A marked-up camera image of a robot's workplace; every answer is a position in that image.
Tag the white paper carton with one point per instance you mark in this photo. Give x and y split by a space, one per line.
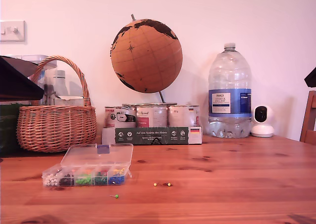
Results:
71 100

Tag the clear plastic tub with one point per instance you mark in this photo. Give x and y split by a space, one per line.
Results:
40 60

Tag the brown wooden chair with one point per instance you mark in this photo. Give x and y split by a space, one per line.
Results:
309 115

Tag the can with black white label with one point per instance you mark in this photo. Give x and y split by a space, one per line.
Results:
118 116

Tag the large clear water bottle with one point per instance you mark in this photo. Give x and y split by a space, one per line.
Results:
229 100

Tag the clear plastic pin organizer box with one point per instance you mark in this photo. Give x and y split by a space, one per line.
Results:
98 157

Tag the green ball-head pin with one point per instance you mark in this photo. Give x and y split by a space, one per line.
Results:
116 196

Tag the can with pink label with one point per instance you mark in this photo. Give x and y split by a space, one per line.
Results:
151 116

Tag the cork globe on metal stand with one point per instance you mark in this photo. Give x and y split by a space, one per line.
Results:
148 61

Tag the white wall light switch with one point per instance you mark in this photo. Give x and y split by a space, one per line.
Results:
12 31

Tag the white plastic bottle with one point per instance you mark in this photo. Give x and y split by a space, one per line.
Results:
60 83

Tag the green and silver food bag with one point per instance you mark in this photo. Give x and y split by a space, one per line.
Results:
8 125

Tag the small white round camera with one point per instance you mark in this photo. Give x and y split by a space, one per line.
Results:
263 130

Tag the dark green cardboard can tray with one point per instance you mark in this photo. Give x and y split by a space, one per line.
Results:
148 135

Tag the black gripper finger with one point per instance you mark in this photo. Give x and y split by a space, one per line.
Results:
17 83
312 79

